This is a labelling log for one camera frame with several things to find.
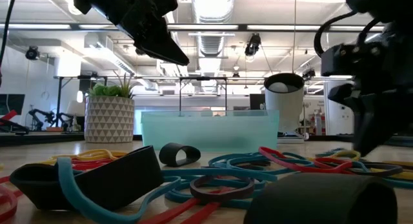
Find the succulent in patterned white pot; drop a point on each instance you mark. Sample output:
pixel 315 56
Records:
pixel 109 120

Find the black background table stand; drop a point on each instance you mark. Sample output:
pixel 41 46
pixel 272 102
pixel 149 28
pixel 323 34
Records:
pixel 59 104

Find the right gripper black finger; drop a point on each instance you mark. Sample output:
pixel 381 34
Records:
pixel 385 120
pixel 362 127

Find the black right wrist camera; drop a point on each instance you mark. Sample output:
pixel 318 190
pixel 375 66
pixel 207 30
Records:
pixel 337 61

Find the teal translucent plastic bin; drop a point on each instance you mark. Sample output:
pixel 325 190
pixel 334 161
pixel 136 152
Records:
pixel 209 130

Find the black background robot arm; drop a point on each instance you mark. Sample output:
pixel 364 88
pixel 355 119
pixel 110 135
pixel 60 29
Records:
pixel 48 117

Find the black aluminium table frame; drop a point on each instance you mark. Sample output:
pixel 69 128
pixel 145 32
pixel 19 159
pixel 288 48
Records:
pixel 38 139

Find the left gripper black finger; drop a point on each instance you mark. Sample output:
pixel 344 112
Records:
pixel 164 49

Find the black overhead frame beam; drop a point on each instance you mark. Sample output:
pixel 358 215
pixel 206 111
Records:
pixel 242 27

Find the silver ceiling air duct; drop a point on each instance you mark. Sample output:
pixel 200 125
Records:
pixel 213 11

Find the black ceiling spotlight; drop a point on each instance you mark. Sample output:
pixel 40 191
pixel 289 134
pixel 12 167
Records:
pixel 308 74
pixel 252 46
pixel 31 53

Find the large wide black rubber band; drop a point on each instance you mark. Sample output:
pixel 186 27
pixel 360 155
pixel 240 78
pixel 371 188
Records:
pixel 129 179

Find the dark purple rubber band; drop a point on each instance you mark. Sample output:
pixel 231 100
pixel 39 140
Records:
pixel 398 169
pixel 194 190

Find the white cylindrical device black rim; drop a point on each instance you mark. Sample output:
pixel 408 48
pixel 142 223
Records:
pixel 285 111

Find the black monitor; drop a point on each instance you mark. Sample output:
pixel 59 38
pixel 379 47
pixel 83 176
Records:
pixel 11 104
pixel 257 102

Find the white desk lamp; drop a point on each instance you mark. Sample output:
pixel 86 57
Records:
pixel 75 109

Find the small wide black rubber band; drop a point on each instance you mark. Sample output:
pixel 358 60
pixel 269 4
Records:
pixel 167 154

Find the wide dark grey rubber band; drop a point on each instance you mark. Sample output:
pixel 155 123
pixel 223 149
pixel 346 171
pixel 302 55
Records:
pixel 322 201

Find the red slanted bar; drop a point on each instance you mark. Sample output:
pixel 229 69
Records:
pixel 8 116

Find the white building column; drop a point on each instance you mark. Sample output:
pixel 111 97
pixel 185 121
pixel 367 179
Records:
pixel 338 120

